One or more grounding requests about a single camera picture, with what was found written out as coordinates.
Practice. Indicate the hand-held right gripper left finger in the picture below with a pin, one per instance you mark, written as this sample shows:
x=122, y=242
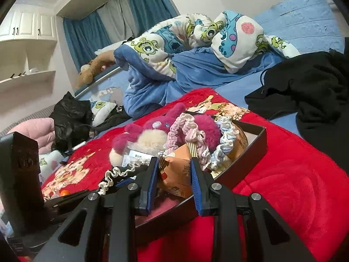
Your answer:
x=151, y=191

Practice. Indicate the white pen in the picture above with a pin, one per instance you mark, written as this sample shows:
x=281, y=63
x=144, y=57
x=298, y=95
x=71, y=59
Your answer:
x=79, y=146

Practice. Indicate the beige plush toy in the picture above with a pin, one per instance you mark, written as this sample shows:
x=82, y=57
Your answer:
x=150, y=139

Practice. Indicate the blue white lace scrunchie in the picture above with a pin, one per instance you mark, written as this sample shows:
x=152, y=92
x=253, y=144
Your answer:
x=226, y=142

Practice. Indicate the red printed blanket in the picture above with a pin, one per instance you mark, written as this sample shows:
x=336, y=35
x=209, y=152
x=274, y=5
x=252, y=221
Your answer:
x=286, y=196

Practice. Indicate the black plastic bag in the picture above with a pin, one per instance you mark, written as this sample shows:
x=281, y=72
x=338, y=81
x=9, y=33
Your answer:
x=71, y=120

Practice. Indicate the small dark garment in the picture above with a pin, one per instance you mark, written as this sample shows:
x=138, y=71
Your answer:
x=111, y=120

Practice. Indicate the large cartoon print pillow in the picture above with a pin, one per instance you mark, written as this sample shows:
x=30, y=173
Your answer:
x=50, y=159

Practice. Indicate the brown plush dog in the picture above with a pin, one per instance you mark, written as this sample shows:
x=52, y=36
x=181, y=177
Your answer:
x=92, y=68

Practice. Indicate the small tangerine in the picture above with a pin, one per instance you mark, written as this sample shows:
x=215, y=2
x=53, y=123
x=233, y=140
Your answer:
x=65, y=193

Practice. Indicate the small cartoon print pillow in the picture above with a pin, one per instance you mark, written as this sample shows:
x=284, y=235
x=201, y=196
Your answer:
x=102, y=109

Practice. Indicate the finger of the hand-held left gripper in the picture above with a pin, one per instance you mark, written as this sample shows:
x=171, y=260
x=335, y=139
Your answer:
x=65, y=200
x=125, y=183

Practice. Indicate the white pillow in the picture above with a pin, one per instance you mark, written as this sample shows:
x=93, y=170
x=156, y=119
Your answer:
x=103, y=51

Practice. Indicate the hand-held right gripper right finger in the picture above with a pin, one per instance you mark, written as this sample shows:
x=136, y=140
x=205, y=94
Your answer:
x=196, y=191

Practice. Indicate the magenta plush toy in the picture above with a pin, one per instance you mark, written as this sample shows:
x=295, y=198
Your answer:
x=201, y=131

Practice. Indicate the pink quilt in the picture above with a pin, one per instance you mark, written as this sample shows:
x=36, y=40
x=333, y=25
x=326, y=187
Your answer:
x=43, y=131

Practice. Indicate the blue curtain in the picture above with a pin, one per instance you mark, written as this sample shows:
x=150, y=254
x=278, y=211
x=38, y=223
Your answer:
x=150, y=5
x=81, y=35

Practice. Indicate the large black garment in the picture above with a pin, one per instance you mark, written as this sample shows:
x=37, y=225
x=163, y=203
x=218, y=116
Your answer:
x=313, y=87

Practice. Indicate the pink crochet scrunchie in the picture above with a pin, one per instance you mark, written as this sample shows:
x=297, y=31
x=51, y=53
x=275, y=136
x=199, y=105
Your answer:
x=177, y=133

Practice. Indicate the white shelf unit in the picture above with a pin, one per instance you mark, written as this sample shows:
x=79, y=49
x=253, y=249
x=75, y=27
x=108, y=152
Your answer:
x=27, y=80

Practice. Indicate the blue bed sheet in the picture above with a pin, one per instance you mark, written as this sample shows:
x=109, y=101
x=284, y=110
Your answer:
x=300, y=13

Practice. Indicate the white wall cabinet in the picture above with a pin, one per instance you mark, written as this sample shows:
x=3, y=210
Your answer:
x=27, y=26

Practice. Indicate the cartoon monster print duvet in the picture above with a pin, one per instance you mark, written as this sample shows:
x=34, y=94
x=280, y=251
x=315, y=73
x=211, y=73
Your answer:
x=152, y=46

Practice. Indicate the round tin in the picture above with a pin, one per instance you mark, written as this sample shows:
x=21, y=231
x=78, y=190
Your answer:
x=136, y=155

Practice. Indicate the dark cardboard box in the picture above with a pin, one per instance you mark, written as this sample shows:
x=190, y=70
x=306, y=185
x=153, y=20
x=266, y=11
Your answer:
x=253, y=150

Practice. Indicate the orange snack packet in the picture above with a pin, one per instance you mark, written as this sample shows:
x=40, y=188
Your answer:
x=240, y=142
x=177, y=169

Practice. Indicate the grey curtain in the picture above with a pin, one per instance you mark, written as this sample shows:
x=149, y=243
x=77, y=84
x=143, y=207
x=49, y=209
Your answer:
x=117, y=16

